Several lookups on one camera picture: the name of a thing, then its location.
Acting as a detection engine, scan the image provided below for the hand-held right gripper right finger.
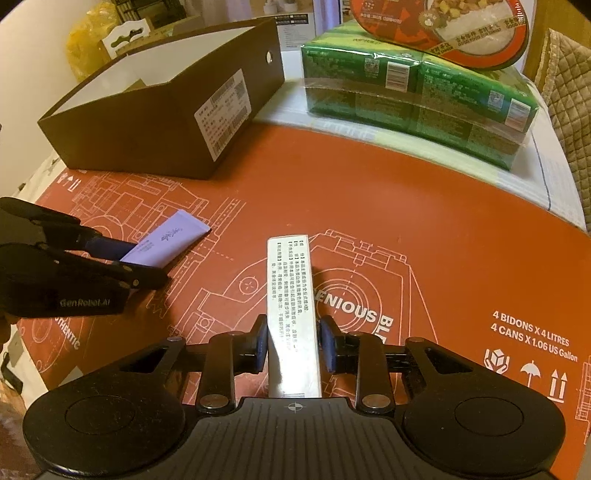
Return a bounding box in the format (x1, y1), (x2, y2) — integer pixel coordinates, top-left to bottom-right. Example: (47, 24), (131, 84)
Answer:
(318, 316), (470, 409)

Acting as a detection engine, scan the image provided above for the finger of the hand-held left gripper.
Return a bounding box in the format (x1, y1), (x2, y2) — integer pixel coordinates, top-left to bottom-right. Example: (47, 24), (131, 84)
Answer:
(0, 198), (136, 260)
(0, 244), (170, 292)

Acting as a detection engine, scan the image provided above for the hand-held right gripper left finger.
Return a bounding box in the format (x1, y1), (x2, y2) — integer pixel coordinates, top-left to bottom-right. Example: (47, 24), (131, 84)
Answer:
(117, 315), (269, 414)

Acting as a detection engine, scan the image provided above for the white tall product box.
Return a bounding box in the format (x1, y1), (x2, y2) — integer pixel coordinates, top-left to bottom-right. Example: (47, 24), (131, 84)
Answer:
(267, 235), (324, 399)

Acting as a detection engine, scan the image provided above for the purple tube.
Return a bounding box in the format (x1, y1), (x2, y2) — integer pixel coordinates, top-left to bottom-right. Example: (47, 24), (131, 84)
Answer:
(119, 210), (212, 270)

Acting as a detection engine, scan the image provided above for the brown cardboard storage box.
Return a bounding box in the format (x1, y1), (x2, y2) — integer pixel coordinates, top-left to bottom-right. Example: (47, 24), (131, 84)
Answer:
(37, 18), (286, 181)

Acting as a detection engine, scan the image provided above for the red printed cardboard sheet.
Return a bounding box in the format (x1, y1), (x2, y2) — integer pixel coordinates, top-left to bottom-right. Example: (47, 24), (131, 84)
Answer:
(16, 122), (591, 425)

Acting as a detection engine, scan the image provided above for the cardboard box with white flap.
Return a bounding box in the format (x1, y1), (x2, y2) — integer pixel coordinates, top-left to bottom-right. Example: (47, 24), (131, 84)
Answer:
(99, 17), (204, 59)

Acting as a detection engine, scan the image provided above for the yellow plastic bag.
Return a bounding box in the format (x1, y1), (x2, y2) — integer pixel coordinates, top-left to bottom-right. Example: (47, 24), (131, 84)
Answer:
(69, 2), (119, 61)

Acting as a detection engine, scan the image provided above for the black folding rack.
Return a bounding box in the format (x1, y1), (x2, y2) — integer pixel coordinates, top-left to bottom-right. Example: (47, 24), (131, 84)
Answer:
(111, 0), (156, 18)

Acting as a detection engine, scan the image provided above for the green tissue pack bundle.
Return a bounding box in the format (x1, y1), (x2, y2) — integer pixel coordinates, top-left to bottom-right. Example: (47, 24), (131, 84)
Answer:
(300, 21), (541, 172)

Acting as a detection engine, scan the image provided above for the small white photo box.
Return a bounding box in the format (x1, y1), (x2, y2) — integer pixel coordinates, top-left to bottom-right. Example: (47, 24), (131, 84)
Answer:
(272, 0), (345, 52)

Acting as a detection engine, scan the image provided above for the red oval food container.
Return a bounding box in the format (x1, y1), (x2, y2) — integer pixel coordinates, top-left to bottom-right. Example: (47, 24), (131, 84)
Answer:
(348, 0), (530, 70)

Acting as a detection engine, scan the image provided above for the beige quilted chair cover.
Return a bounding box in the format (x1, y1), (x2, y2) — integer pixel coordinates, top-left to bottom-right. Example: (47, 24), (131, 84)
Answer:
(538, 28), (591, 185)

